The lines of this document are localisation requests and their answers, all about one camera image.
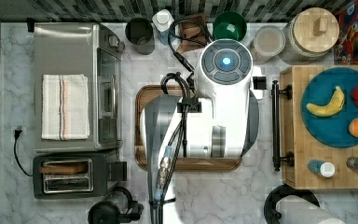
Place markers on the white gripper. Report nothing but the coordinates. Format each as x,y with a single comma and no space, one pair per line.
259,83

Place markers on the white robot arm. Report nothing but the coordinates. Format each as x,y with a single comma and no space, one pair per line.
217,120

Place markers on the wooden drawer cabinet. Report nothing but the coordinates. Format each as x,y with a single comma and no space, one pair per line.
296,138

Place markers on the clear plastic lidded container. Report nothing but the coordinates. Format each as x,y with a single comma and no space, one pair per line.
268,42

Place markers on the green bowl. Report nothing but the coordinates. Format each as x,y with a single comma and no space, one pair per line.
231,25

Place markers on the glass jar wooden lid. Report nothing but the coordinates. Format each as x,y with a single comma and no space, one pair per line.
309,36

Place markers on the yellow banana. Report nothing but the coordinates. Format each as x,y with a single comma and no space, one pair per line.
335,105

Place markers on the wooden utensil block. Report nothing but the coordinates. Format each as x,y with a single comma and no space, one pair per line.
194,37

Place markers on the blue round plate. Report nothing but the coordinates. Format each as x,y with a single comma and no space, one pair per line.
333,130

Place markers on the blue shaker bottle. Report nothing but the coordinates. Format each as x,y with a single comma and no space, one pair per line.
323,168

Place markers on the brown wooden tray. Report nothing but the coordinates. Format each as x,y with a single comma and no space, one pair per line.
144,96

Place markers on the white cap bottle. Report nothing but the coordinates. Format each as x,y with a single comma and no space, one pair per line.
162,21

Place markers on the red cereal box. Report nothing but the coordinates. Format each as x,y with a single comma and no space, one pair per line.
346,50

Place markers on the paper towel roll holder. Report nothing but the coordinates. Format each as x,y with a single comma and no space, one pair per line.
285,205

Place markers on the grey metal cup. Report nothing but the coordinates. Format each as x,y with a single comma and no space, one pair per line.
139,32

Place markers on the black coffee grinder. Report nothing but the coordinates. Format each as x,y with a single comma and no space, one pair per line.
116,207

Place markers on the black slot toaster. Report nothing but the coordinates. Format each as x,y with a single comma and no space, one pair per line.
77,174

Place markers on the striped white towel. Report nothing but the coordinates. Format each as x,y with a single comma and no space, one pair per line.
65,107

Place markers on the stainless toaster oven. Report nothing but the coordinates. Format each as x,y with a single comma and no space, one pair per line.
90,49

